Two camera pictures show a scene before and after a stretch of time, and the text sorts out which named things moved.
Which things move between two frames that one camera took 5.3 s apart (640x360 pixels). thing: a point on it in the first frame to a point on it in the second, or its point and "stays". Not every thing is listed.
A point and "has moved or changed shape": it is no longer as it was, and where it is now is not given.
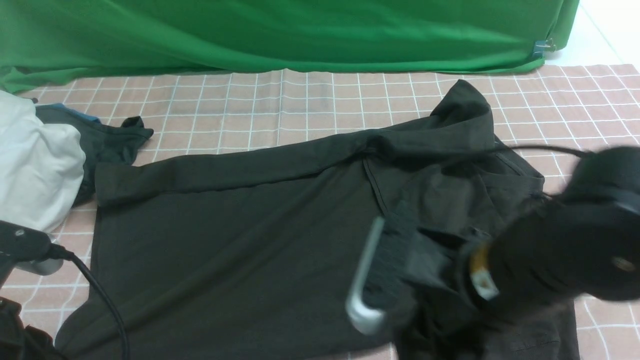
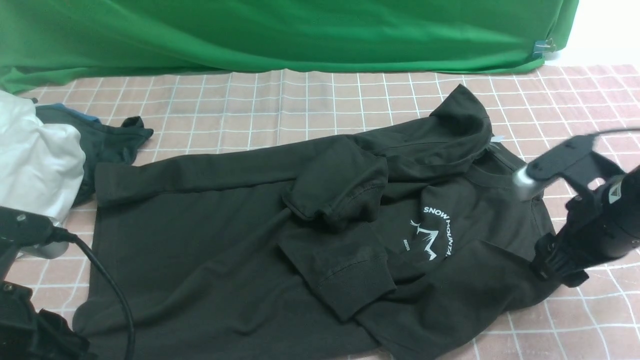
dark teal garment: (103, 142) stays
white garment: (40, 165) stays
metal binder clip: (541, 46) stays
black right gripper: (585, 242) to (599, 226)
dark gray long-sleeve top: (353, 250) has moved or changed shape
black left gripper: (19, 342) to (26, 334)
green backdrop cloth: (39, 39) stays
